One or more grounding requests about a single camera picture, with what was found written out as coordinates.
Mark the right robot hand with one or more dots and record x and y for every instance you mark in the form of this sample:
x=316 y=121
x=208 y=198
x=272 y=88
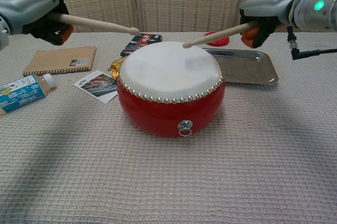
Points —
x=266 y=7

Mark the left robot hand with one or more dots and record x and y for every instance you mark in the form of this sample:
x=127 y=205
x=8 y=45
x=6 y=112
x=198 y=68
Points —
x=26 y=3

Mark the wooden drumstick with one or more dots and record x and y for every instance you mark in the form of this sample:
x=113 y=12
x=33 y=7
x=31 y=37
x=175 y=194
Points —
x=218 y=34
x=100 y=23

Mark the rectangular metal tray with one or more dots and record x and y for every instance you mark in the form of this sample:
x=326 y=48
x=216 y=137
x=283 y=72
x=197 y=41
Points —
x=247 y=69

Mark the red drum with white skin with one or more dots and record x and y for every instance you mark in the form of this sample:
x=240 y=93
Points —
x=168 y=82

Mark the red round plastic disc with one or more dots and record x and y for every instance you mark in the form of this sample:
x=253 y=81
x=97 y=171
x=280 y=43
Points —
x=222 y=42

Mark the brown spiral notebook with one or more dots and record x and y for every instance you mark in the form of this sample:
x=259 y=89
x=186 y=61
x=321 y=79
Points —
x=58 y=59

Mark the woven folding screen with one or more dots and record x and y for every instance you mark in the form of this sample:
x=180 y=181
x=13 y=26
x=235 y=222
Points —
x=184 y=0

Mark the plastic bottle with blue label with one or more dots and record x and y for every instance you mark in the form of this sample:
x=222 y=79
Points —
x=23 y=92

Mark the white photo postcard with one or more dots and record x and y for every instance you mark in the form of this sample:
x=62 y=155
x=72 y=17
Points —
x=97 y=87

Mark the gold foil snack packet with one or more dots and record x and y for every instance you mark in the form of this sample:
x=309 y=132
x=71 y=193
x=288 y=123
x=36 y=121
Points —
x=116 y=69

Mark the dark box with red label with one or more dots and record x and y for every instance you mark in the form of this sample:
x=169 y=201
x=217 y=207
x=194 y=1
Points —
x=146 y=40

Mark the beige woven tablecloth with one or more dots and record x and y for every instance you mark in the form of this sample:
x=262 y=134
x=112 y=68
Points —
x=168 y=176

